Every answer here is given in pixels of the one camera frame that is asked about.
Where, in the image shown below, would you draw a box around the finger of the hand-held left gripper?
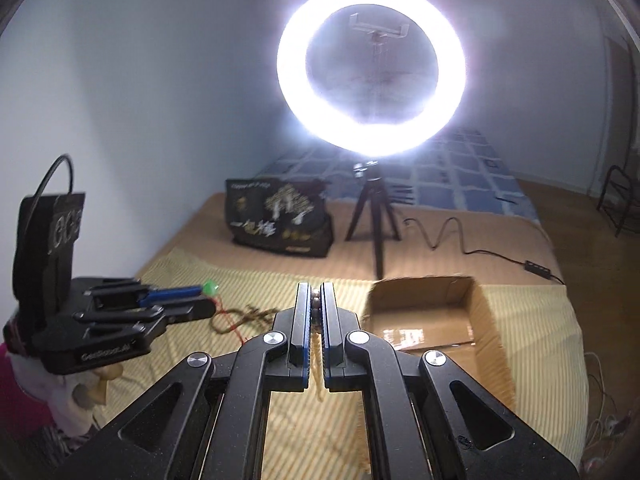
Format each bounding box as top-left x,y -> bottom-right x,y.
73,296 -> 217,335
82,277 -> 207,312

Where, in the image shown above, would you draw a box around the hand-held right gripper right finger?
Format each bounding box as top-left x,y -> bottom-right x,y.
322,282 -> 584,480

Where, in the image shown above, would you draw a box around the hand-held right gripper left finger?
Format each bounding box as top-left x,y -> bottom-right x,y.
55,282 -> 312,480

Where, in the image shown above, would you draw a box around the green bead red string necklace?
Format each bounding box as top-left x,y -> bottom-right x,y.
202,282 -> 256,342

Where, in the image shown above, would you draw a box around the cardboard box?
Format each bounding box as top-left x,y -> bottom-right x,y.
361,274 -> 517,411

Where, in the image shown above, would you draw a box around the yellow striped mat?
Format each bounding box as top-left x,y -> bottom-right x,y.
95,247 -> 587,467

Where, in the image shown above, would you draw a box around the tan bed sheet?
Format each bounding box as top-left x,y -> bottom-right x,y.
136,192 -> 567,287

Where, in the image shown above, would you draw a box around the black printed bag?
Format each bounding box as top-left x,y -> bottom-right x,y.
224,177 -> 335,259

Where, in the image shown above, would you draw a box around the pink and white clothing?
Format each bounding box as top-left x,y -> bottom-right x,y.
0,342 -> 126,442

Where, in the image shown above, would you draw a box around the black tripod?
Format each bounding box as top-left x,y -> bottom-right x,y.
344,159 -> 404,279

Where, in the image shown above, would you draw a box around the blue checked blanket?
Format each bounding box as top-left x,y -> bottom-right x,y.
260,127 -> 544,224

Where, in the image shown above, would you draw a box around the phone holder clamp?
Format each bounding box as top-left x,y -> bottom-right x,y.
347,11 -> 409,47

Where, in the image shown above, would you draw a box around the black metal rack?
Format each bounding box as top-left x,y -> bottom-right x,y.
597,164 -> 640,239

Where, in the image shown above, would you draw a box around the brown braided cord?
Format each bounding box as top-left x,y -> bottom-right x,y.
211,307 -> 279,335

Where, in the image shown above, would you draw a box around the black ring light cable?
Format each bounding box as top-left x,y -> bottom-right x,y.
403,217 -> 567,287

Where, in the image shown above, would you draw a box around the white ring light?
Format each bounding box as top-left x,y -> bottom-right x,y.
276,0 -> 470,157

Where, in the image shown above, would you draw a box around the white floor cables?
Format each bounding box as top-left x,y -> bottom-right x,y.
582,350 -> 637,462

